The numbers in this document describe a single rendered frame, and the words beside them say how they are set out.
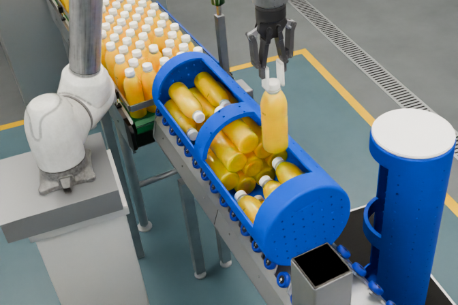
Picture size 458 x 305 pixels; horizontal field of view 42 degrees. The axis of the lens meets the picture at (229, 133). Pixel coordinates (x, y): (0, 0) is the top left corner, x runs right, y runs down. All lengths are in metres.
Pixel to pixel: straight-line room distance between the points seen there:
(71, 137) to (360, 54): 3.09
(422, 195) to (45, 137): 1.25
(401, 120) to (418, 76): 2.23
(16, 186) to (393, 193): 1.26
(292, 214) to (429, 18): 3.75
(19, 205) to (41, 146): 0.20
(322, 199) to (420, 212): 0.64
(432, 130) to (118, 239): 1.13
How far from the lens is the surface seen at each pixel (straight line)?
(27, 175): 2.07
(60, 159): 1.90
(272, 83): 1.55
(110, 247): 2.08
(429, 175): 2.08
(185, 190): 2.56
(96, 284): 2.19
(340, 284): 0.80
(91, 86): 1.95
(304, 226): 1.66
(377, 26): 5.01
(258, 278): 1.84
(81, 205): 1.90
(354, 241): 2.93
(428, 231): 2.29
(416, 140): 2.09
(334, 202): 1.67
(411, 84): 4.30
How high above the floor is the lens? 2.31
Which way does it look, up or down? 37 degrees down
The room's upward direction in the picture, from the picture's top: 6 degrees counter-clockwise
